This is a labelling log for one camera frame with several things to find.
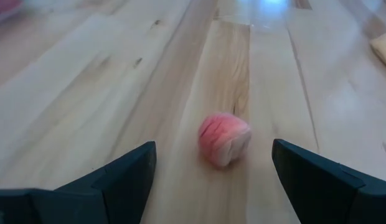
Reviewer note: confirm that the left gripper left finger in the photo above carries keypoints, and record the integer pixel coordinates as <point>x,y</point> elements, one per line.
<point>87,199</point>

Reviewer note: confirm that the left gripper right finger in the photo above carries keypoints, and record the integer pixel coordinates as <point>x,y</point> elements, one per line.
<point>330,193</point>

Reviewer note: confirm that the clear plastic tupperware container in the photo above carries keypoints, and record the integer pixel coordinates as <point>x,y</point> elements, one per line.
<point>6,7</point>

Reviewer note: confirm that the pink toy garlic bulb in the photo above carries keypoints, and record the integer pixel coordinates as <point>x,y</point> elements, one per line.
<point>224,140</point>

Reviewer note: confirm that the yellow waffle-weave cloth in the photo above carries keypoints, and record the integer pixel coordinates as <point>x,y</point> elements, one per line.
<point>384,49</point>

